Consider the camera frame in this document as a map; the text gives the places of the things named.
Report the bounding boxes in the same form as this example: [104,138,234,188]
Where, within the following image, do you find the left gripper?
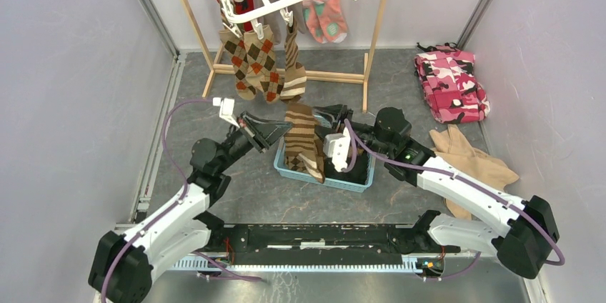
[217,111,294,173]

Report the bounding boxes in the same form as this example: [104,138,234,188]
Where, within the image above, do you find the brown striped sock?
[280,19,307,101]
[284,102,326,184]

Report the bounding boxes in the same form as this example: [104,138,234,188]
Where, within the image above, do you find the beige argyle sock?
[244,25,284,104]
[219,30,257,101]

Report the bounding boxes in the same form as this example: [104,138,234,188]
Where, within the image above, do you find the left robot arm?
[88,97,292,302]

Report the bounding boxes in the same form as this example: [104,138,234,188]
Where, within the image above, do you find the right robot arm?
[312,104,565,279]

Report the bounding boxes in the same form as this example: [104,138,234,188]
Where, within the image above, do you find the light blue plastic basket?
[274,110,375,193]

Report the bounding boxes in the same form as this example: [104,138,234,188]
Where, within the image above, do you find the black garment in basket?
[324,151,372,184]

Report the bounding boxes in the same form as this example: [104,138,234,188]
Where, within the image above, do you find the pink patterned sock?
[302,0,348,44]

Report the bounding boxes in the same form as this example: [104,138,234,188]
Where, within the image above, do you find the pink camouflage bag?
[414,42,490,124]

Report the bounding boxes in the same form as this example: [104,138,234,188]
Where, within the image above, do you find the beige cloth on floor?
[429,124,520,192]

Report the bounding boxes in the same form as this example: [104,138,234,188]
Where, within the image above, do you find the wooden rack frame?
[199,0,374,104]

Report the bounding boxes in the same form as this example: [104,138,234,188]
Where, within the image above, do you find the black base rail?
[199,224,460,265]

